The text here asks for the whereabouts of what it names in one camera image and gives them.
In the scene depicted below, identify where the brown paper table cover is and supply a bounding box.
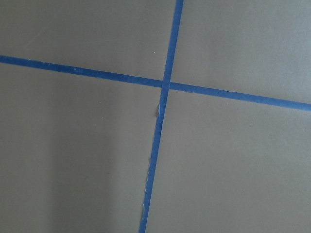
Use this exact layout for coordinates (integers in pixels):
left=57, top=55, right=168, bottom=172
left=0, top=0, right=311, bottom=233

